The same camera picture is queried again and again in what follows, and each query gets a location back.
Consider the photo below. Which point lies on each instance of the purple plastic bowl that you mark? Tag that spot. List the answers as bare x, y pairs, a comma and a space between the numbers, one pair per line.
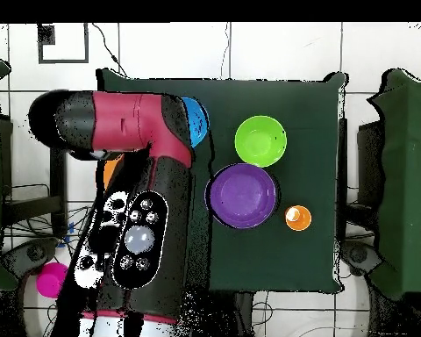
243, 196

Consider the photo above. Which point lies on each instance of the large orange plastic bowl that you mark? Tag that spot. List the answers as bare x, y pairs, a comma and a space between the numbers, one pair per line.
109, 170

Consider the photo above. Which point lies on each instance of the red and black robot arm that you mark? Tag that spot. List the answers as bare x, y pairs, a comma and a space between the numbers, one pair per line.
126, 123

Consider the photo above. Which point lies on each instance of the blue plastic bowl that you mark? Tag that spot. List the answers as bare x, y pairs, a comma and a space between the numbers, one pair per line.
198, 121

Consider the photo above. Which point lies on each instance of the green plastic bowl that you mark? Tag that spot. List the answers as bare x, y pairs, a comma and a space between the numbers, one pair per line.
260, 141

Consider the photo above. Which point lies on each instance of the orange plastic cup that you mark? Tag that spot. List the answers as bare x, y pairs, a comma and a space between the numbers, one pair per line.
298, 218

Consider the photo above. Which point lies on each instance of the dark green tablecloth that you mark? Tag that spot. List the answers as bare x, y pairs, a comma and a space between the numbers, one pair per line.
301, 105

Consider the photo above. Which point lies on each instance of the black stand with blue tape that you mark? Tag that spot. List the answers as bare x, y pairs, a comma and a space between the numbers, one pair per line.
58, 182

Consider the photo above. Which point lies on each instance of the black box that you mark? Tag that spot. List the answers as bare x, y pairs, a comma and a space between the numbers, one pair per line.
370, 158
6, 154

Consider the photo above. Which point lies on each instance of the pink plastic cup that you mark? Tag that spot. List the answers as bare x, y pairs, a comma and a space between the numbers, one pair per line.
49, 280

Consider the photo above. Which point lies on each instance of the dark square floor frame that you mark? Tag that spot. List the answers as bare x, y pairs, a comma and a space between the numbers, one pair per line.
45, 35

